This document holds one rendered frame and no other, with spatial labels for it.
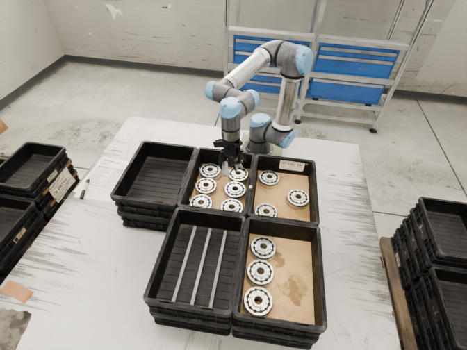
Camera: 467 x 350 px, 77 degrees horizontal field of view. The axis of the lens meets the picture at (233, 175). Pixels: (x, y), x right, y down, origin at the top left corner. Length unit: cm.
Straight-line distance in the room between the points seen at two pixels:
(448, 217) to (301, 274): 124
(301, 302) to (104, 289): 79
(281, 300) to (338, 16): 328
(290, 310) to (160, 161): 97
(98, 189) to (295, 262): 110
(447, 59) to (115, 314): 414
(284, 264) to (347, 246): 40
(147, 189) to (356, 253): 104
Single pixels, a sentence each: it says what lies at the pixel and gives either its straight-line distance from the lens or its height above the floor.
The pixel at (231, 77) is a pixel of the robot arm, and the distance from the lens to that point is 125.
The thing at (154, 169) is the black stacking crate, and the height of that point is 83.
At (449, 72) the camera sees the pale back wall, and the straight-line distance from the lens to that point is 448.
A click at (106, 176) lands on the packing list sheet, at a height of 70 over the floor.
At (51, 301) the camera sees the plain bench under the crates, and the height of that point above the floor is 70.
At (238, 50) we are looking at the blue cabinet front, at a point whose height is 74.
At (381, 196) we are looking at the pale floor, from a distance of 285.
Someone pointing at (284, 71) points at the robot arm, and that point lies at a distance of 142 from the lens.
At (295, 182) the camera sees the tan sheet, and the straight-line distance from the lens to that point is 152.
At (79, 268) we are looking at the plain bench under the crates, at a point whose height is 70.
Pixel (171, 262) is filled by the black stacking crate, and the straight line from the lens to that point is 123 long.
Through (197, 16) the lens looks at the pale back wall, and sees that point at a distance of 402.
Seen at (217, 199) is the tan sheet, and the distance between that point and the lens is 140.
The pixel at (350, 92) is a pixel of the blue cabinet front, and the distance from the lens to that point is 329.
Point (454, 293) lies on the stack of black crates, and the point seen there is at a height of 38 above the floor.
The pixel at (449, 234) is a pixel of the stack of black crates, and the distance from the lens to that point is 214.
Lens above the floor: 190
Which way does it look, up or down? 45 degrees down
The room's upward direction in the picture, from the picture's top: 2 degrees clockwise
